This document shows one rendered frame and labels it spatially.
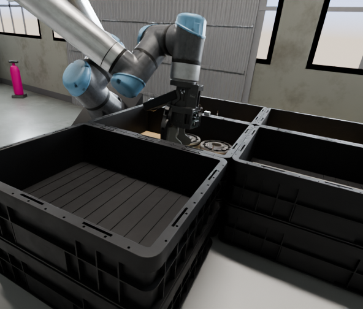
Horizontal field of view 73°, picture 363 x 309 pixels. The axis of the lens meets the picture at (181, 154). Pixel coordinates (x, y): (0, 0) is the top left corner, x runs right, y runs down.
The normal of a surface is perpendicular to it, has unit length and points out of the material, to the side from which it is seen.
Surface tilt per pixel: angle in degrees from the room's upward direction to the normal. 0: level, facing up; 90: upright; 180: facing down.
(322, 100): 90
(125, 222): 0
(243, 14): 90
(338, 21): 90
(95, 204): 0
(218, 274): 0
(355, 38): 90
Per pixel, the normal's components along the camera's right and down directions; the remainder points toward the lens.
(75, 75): -0.35, -0.33
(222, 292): 0.08, -0.91
